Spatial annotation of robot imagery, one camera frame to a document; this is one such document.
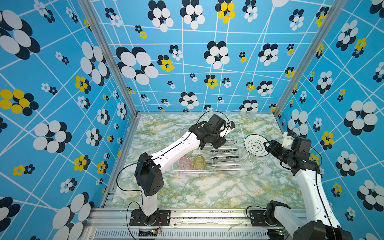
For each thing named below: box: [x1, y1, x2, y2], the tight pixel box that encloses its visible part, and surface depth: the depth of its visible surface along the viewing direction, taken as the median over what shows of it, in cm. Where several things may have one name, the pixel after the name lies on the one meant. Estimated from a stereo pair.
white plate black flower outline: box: [244, 134, 269, 157], surface depth 104 cm
